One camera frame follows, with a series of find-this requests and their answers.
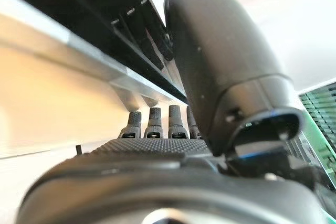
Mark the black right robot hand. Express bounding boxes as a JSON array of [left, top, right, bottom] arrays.
[[15, 0, 331, 224]]

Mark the stainless fridge drawer front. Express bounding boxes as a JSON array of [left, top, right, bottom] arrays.
[[0, 0, 190, 162]]

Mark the green ribbed panel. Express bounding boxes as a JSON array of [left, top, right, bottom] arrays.
[[298, 81, 336, 183]]

